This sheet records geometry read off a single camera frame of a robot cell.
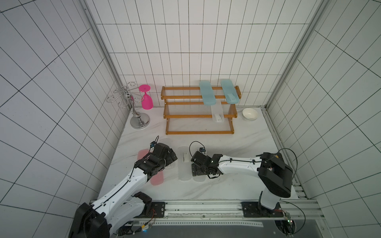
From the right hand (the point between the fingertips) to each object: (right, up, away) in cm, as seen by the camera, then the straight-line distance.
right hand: (195, 172), depth 86 cm
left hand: (-16, +8, -3) cm, 18 cm away
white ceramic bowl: (+43, +36, +25) cm, 61 cm away
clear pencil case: (-7, +4, +3) cm, 8 cm away
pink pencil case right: (-22, -3, -3) cm, 23 cm away
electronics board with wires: (+42, -18, -19) cm, 50 cm away
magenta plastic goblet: (-34, +44, +14) cm, 57 cm away
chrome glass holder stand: (-43, +30, +23) cm, 57 cm away
